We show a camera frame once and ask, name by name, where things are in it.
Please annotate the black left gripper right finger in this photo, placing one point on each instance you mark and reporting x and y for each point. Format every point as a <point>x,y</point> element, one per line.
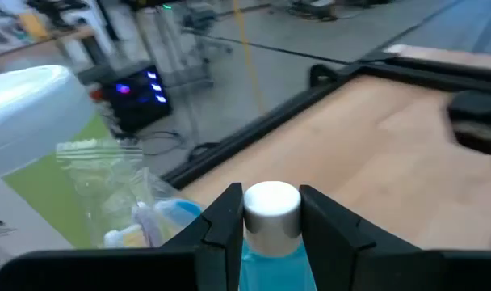
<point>342,258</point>

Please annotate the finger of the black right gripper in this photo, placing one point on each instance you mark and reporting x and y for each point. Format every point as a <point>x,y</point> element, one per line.
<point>479,107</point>

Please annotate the orange white toothbrush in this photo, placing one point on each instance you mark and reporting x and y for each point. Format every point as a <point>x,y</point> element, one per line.
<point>120,238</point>

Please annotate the blue white toothbrush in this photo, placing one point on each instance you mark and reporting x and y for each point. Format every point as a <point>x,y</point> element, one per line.
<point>181,210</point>

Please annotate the grey metal cart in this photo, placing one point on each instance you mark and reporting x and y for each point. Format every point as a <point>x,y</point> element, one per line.
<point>201,18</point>

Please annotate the purple white toothbrush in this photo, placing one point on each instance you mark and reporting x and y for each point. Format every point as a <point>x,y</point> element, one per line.
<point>146,224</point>

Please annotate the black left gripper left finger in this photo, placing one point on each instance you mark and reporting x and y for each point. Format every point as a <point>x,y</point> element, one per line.
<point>213,250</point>

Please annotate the teal mouthwash bottle white cap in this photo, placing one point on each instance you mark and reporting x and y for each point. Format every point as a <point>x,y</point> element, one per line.
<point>271,210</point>

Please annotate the black computer blue lights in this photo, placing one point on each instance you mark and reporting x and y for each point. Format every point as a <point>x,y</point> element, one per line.
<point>136,109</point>

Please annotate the white green wipes canister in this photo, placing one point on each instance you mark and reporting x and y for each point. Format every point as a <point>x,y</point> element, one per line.
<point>27,109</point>

